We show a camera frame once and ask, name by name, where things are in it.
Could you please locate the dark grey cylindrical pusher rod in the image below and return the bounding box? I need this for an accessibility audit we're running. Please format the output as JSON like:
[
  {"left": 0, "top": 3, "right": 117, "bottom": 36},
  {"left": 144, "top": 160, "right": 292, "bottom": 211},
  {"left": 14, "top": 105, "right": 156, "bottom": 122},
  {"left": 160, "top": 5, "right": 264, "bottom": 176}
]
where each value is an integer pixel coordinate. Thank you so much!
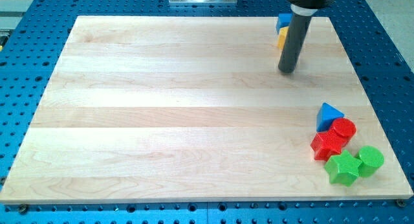
[{"left": 278, "top": 4, "right": 318, "bottom": 73}]

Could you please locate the blue triangle block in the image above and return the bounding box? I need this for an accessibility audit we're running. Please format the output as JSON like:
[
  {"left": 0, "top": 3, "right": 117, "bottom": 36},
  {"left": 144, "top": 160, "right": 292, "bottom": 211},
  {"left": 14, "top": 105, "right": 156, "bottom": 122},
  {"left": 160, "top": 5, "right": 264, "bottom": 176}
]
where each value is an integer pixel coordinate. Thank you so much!
[{"left": 316, "top": 102, "right": 345, "bottom": 132}]

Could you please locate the blue cube block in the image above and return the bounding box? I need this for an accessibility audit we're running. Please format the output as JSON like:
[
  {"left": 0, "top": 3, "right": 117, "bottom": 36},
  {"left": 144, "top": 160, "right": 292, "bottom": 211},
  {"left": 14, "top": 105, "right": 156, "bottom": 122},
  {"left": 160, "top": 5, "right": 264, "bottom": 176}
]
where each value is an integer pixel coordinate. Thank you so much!
[{"left": 276, "top": 13, "right": 292, "bottom": 34}]

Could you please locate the yellow block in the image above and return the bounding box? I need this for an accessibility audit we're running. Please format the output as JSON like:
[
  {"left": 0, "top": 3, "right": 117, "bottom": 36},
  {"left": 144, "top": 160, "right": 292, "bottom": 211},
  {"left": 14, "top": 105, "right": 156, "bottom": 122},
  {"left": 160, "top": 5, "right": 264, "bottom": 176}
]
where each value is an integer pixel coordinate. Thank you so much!
[{"left": 277, "top": 27, "right": 289, "bottom": 50}]

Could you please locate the red cylinder block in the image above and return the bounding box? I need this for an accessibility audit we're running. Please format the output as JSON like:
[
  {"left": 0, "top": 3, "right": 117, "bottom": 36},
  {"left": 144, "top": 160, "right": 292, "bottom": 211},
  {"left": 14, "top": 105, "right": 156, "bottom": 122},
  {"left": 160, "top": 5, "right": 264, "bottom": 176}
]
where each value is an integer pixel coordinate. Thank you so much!
[{"left": 331, "top": 118, "right": 356, "bottom": 147}]

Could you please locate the red star block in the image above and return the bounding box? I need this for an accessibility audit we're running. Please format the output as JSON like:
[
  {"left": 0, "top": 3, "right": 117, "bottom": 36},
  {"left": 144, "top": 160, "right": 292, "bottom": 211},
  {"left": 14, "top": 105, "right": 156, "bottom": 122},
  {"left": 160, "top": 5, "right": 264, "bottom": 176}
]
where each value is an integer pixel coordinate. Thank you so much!
[{"left": 310, "top": 131, "right": 349, "bottom": 161}]

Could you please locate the green star block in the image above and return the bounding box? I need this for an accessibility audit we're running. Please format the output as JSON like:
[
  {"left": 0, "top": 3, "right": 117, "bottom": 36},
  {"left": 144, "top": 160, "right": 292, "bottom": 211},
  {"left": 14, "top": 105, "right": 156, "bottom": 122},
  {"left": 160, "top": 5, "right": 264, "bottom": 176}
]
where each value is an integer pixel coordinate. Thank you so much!
[{"left": 324, "top": 150, "right": 362, "bottom": 186}]

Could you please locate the green cylinder block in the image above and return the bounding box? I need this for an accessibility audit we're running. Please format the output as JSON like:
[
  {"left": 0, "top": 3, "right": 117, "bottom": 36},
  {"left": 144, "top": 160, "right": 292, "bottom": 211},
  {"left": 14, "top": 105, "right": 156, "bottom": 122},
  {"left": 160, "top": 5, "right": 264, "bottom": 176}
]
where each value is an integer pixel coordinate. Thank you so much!
[{"left": 355, "top": 146, "right": 384, "bottom": 177}]

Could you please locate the light wooden board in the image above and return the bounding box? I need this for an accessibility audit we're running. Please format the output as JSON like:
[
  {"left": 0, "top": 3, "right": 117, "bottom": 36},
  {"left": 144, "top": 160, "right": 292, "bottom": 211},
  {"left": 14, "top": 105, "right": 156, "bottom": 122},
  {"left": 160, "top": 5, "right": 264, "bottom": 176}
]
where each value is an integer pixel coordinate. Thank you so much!
[{"left": 1, "top": 16, "right": 413, "bottom": 204}]

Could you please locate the blue perforated metal table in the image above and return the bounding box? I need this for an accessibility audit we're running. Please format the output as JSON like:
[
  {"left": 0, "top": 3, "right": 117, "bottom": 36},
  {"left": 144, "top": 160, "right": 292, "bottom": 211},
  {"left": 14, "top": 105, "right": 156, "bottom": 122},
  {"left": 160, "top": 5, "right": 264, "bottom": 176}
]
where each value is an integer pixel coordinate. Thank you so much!
[{"left": 1, "top": 0, "right": 413, "bottom": 223}]

